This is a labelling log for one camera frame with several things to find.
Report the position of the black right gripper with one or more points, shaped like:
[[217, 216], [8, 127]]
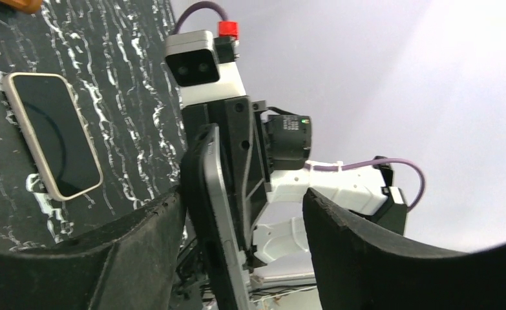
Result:
[[245, 164]]

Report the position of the beige phone case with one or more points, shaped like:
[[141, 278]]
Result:
[[51, 132]]

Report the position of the black phone case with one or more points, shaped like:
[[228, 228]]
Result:
[[193, 194]]

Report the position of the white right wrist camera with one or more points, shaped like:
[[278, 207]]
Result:
[[204, 66]]

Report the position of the black smartphone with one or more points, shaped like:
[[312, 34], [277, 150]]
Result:
[[55, 134]]

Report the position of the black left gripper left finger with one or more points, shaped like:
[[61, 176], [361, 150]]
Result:
[[129, 263]]

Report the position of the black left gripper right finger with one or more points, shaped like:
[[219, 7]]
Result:
[[360, 265]]

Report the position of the orange wooden shelf rack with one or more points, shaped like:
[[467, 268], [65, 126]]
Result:
[[26, 6]]

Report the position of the black phone with light edge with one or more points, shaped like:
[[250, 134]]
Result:
[[224, 258]]

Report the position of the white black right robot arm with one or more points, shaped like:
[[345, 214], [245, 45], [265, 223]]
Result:
[[365, 188]]

